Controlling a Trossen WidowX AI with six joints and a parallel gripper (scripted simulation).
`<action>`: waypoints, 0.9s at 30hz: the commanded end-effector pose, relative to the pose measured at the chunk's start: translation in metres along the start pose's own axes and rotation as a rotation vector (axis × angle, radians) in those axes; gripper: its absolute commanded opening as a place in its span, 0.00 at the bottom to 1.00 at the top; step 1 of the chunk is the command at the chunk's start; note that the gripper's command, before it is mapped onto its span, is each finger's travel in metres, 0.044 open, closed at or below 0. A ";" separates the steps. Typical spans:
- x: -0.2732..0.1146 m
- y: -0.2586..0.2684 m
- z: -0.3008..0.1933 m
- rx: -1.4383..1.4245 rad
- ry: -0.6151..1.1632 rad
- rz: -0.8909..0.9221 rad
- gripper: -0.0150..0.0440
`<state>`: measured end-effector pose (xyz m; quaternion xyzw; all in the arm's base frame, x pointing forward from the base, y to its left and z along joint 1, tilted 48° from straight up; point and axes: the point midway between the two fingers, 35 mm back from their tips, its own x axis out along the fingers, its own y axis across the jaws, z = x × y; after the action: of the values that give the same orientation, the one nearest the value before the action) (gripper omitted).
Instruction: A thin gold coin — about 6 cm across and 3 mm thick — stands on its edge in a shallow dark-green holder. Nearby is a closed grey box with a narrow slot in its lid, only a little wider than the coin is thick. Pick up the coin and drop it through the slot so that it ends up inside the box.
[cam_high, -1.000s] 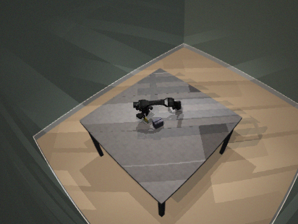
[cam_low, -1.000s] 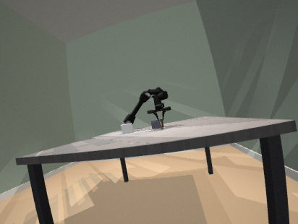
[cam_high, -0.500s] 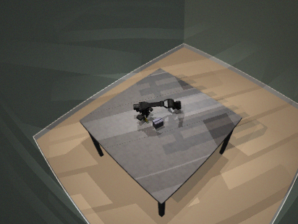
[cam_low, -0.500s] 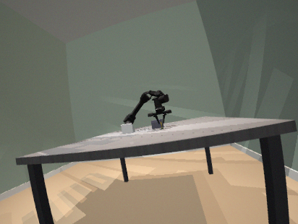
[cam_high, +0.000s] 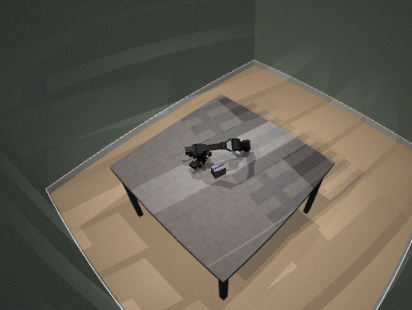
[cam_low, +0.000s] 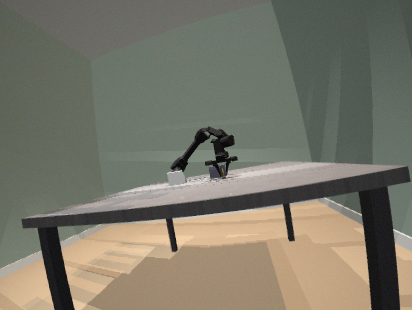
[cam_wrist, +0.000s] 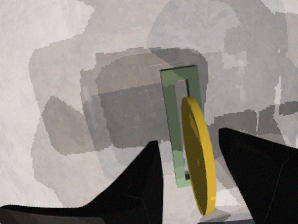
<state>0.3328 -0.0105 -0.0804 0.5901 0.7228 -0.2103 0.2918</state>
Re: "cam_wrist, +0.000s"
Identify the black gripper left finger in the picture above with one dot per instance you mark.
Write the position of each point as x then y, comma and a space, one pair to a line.
135, 197

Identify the gold coin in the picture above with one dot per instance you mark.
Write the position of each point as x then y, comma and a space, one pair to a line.
199, 155

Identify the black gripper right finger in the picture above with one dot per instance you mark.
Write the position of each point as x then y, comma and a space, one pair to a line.
266, 174

